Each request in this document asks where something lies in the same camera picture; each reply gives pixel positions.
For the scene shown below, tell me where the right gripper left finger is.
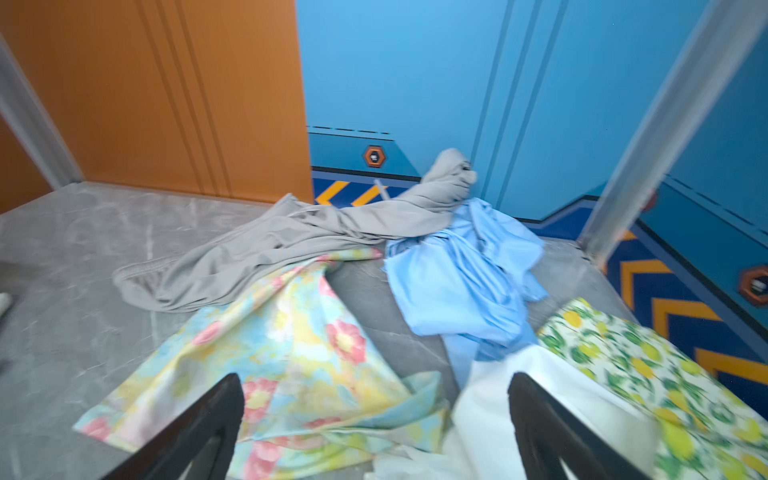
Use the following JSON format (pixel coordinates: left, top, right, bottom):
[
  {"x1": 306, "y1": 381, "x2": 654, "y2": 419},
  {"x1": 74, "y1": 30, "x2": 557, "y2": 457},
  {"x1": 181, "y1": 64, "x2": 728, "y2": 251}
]
[{"x1": 105, "y1": 373, "x2": 245, "y2": 480}]

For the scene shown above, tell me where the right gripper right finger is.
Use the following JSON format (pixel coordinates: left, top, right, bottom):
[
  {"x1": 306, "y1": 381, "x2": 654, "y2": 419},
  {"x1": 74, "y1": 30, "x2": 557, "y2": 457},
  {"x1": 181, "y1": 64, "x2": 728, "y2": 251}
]
[{"x1": 508, "y1": 372, "x2": 648, "y2": 480}]

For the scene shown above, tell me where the pastel floral cloth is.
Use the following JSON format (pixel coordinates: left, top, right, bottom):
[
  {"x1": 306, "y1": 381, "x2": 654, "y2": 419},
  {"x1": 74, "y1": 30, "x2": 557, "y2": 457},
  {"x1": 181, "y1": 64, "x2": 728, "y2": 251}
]
[{"x1": 74, "y1": 248, "x2": 448, "y2": 479}]

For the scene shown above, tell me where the lemon print cloth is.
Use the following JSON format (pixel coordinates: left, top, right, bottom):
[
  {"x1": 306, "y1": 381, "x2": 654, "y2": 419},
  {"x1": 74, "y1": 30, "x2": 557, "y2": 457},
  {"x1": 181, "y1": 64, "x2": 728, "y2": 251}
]
[{"x1": 365, "y1": 296, "x2": 768, "y2": 480}]

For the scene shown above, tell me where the light blue cloth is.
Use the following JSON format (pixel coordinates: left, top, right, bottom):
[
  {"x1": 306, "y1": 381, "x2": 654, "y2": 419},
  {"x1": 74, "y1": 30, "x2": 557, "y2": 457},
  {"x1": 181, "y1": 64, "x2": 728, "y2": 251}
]
[{"x1": 384, "y1": 198, "x2": 547, "y2": 386}]

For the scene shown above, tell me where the grey cloth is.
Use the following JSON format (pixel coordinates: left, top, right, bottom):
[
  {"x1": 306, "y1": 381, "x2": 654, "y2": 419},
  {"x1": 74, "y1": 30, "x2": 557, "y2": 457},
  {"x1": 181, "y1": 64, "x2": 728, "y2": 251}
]
[{"x1": 113, "y1": 149, "x2": 477, "y2": 312}]

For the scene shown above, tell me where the left corner aluminium post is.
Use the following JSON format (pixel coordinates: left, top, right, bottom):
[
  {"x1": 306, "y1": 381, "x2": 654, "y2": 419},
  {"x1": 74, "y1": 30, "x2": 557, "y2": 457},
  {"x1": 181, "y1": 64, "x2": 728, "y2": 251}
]
[{"x1": 1, "y1": 37, "x2": 85, "y2": 190}]

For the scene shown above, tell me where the corner aluminium post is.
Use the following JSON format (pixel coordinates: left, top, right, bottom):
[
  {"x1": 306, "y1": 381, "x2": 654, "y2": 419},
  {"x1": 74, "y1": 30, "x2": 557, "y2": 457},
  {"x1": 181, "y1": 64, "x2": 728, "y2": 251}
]
[
  {"x1": 578, "y1": 1, "x2": 767, "y2": 268},
  {"x1": 1, "y1": 37, "x2": 85, "y2": 190}
]

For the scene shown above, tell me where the right corner aluminium post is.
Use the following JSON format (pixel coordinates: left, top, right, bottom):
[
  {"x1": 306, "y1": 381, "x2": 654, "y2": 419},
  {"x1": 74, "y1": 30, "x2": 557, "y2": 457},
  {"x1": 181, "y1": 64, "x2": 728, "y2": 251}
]
[{"x1": 578, "y1": 1, "x2": 767, "y2": 268}]

